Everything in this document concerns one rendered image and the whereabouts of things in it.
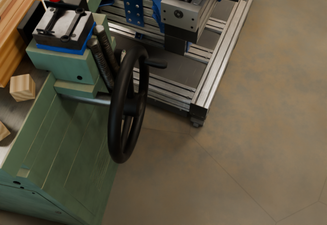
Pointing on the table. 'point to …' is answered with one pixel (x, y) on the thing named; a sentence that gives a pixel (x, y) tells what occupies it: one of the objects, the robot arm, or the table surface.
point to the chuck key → (49, 23)
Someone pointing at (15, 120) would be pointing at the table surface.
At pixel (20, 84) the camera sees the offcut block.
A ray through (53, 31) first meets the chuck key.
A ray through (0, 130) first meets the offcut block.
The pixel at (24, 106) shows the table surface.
